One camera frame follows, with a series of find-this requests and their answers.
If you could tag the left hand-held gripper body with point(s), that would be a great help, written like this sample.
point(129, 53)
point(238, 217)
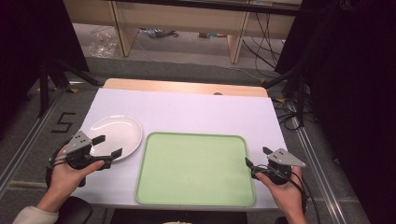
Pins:
point(77, 143)

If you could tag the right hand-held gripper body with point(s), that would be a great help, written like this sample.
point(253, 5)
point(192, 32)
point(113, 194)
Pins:
point(281, 166)

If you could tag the white plate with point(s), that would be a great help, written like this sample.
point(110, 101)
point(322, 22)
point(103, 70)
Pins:
point(120, 135)

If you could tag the person's right hand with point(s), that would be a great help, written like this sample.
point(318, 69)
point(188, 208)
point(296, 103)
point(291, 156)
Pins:
point(285, 194)

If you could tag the person's left hand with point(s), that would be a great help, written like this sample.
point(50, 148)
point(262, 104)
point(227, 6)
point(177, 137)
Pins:
point(67, 180)

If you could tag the green tray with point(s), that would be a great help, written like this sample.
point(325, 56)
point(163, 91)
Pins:
point(194, 171)

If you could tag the black tripod stand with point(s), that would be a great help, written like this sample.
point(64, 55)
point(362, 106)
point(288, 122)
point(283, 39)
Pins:
point(299, 93)
point(46, 84)

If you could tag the black chair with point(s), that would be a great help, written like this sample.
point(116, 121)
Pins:
point(74, 210)

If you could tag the white table mat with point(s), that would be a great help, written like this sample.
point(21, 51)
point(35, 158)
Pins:
point(193, 112)

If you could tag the wooden table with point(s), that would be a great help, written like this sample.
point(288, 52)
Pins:
point(174, 86)

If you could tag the clear plastic bag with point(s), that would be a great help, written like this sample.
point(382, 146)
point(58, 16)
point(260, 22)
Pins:
point(102, 45)

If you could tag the black curtain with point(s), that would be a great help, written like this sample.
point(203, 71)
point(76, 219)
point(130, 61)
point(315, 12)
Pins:
point(28, 46)
point(351, 93)

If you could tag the blue crumpled wrapper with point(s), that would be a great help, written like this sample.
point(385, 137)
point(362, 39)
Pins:
point(157, 32)

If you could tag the wooden desk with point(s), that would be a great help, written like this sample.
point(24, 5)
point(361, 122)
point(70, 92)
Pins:
point(186, 18)

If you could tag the metal floor rail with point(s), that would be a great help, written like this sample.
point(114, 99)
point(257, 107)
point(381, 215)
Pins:
point(28, 137)
point(317, 168)

